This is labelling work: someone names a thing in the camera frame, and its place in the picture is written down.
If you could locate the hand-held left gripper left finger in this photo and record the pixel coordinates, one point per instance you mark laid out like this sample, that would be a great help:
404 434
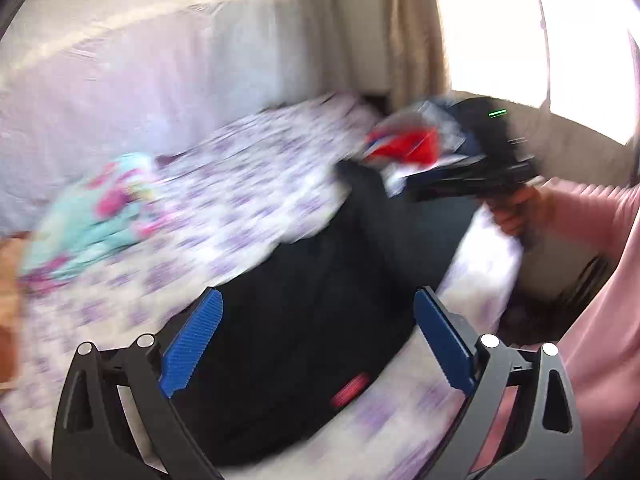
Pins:
195 340

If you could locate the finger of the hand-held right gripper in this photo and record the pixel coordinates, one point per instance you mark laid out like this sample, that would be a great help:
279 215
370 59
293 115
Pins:
445 185

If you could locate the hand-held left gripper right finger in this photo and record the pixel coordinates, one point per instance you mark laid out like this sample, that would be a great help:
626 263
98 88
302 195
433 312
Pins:
442 340

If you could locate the black pants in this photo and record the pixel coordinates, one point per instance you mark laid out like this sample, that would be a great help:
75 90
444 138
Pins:
310 310

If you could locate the person's right forearm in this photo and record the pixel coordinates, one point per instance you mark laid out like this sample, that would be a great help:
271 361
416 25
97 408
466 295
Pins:
595 215

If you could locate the person's right hand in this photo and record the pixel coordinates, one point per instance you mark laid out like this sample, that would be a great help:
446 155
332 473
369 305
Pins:
520 212

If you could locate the red garment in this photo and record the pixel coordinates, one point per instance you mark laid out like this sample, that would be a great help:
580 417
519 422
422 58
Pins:
407 145

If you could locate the bright window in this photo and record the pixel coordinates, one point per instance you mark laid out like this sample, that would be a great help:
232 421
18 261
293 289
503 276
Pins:
500 30

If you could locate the purple floral bed sheet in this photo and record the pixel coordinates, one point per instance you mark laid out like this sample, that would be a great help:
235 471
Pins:
225 200

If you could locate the beige curtain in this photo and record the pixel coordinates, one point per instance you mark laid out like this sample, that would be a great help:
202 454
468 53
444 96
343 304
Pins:
400 25

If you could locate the person's pink clothing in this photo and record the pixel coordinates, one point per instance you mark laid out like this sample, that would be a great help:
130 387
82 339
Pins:
600 360

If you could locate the teal floral pillow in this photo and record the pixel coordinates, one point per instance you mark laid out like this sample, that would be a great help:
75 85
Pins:
90 220

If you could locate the white upholstered headboard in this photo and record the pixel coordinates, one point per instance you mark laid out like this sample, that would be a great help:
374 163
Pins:
150 75

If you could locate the wooden bed frame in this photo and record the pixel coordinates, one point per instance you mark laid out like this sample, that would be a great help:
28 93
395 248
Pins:
9 310

